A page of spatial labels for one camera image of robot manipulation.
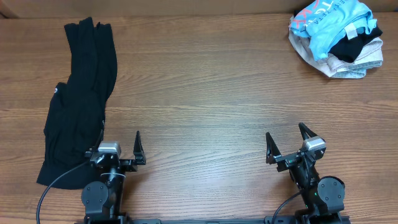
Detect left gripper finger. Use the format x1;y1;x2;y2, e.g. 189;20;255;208
93;121;104;151
133;131;146;165

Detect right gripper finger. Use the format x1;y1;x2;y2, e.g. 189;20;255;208
298;123;317;140
266;132;281;164

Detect black shorts garment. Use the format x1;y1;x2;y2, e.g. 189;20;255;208
37;17;118;190

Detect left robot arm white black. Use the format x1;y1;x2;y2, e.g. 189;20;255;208
81;131;146;223

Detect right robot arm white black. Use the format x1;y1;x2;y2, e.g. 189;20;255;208
266;123;350;224

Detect black folded garment in pile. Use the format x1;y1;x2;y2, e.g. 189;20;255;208
330;26;383;63

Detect beige folded garment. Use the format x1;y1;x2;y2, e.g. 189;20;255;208
289;31;383;79

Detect light blue printed shirt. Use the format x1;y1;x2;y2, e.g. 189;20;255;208
289;0;377;61

